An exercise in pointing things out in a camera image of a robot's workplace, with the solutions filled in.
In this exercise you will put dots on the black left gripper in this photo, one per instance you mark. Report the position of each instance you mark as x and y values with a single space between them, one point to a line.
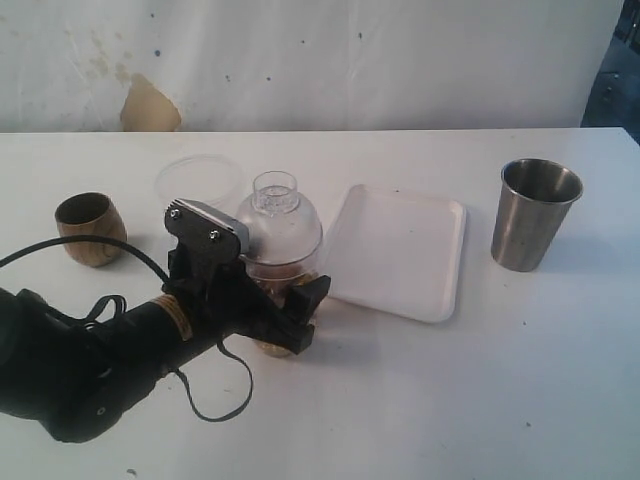
227 301

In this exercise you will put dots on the brown chunks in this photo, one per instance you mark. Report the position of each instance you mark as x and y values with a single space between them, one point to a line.
273 350

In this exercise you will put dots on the clear plastic shaker tumbler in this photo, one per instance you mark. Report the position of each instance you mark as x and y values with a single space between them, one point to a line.
275 280

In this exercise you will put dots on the clear shaker lid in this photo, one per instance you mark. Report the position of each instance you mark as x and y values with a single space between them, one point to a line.
283 224

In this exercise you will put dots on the brown wooden cup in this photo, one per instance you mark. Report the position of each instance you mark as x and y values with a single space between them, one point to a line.
90 213

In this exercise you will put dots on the stainless steel cup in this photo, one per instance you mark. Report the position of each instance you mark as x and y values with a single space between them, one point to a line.
536 195

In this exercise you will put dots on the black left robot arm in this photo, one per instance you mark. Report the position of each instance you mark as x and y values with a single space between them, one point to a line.
78 376

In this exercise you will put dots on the white rectangular tray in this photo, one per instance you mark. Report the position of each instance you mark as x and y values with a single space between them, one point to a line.
396 251

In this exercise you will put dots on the translucent plastic container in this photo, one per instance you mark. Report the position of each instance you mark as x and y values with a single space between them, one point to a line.
213 179

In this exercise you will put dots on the white backdrop cloth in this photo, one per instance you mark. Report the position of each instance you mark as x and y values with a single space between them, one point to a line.
301 65

